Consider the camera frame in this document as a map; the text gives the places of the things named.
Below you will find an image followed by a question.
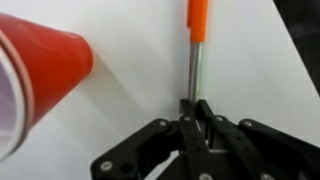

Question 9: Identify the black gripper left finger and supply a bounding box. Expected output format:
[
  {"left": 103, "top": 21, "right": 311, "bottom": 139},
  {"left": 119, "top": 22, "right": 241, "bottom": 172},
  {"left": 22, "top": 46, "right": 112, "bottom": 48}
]
[{"left": 90, "top": 99, "right": 213, "bottom": 180}]

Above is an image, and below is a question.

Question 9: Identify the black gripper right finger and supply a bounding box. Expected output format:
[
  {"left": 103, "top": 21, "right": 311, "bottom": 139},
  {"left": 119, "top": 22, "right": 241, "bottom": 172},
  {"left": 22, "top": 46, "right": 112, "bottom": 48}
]
[{"left": 196, "top": 100, "right": 320, "bottom": 180}]

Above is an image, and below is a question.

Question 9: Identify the orange and silver pen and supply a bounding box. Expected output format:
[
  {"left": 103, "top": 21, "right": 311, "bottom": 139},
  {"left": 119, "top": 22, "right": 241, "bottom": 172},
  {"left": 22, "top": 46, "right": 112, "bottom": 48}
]
[{"left": 187, "top": 0, "right": 208, "bottom": 102}]

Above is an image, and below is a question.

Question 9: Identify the red plastic cup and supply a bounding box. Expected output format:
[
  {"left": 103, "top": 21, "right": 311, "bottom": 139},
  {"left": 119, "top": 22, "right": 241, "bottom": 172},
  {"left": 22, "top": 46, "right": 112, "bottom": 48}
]
[{"left": 0, "top": 13, "right": 93, "bottom": 161}]

